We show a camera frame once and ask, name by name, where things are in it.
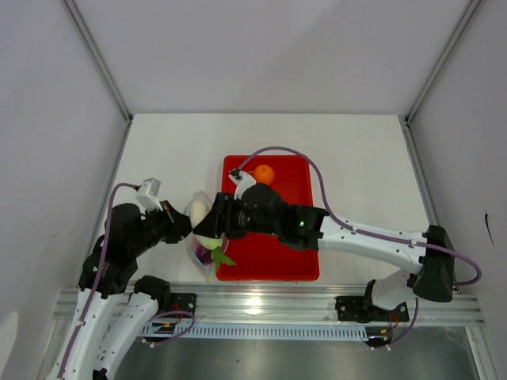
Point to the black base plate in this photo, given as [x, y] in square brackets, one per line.
[183, 302]
[355, 309]

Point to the orange fruit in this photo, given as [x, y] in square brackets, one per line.
[264, 174]

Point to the left aluminium corner post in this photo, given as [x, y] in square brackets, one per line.
[94, 52]

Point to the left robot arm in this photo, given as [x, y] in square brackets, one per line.
[94, 347]

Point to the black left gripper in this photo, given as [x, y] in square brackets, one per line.
[178, 223]

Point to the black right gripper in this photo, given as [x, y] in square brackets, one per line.
[215, 225]

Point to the right aluminium corner post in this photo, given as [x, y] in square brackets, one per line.
[450, 47]

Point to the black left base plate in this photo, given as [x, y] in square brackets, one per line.
[183, 302]

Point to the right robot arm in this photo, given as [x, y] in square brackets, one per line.
[425, 270]

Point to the aluminium front rail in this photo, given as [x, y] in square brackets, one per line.
[307, 304]

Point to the red plastic tray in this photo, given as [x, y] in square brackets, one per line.
[262, 257]

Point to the aluminium corner post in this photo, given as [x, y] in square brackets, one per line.
[450, 47]
[94, 52]

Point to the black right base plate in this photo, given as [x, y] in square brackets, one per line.
[355, 309]

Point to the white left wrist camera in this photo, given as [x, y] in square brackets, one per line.
[147, 193]

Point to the white slotted cable duct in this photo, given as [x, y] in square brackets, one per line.
[327, 332]

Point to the white radish with green stem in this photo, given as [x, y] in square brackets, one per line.
[219, 251]

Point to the clear zip top bag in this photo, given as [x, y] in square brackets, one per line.
[197, 209]

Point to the purple onion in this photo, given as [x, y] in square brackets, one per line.
[203, 255]

